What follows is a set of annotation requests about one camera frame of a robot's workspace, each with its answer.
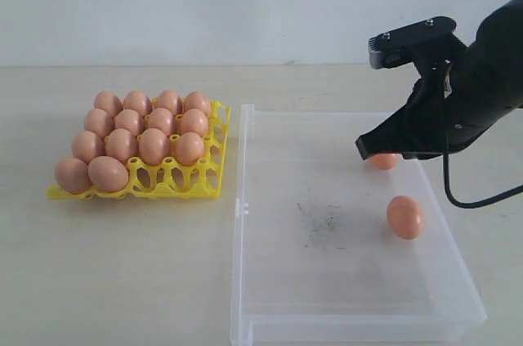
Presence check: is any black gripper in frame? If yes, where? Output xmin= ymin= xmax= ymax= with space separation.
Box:
xmin=355 ymin=0 xmax=522 ymax=160

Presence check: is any clear plastic container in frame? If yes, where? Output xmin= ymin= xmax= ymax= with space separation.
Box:
xmin=230 ymin=104 xmax=486 ymax=345

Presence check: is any yellow plastic egg tray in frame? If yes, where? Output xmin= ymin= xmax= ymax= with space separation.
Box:
xmin=47 ymin=101 xmax=231 ymax=200

